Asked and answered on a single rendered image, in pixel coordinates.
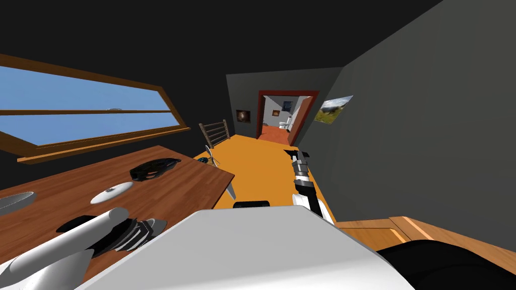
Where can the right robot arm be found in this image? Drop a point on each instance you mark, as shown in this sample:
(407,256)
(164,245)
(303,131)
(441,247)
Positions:
(306,189)

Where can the light wooden cabinet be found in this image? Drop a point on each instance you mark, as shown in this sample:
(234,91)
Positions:
(403,229)

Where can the blue picture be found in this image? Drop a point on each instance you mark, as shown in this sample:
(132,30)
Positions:
(287,106)

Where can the wooden slatted chair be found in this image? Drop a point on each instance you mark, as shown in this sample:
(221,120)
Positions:
(215,133)

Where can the black openwork bowl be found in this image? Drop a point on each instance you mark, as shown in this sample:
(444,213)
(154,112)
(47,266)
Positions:
(155,169)

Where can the dark framed picture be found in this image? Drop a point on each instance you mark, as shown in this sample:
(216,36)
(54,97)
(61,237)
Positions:
(243,116)

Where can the brown wooden table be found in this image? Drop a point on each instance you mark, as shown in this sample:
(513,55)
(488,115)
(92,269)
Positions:
(169,193)

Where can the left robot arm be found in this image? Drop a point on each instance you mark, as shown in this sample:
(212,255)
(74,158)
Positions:
(60,245)

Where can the grey bowl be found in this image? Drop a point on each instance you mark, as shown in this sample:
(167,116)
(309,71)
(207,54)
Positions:
(14,200)

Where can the white plate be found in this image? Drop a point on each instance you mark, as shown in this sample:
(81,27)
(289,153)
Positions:
(111,193)

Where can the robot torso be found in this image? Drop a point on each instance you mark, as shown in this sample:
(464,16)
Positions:
(242,249)

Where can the wooden framed window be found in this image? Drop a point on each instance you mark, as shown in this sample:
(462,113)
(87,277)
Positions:
(80,121)

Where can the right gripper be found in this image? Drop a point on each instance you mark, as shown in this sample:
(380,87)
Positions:
(300,155)

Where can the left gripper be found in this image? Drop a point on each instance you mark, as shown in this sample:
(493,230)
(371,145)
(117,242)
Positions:
(111,237)

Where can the brown door leaf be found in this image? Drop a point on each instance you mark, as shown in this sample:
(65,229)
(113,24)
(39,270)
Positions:
(300,121)

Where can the landscape picture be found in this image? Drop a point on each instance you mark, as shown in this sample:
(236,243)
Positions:
(332,109)

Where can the white toilet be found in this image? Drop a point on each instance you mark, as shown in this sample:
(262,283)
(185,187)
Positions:
(285,123)

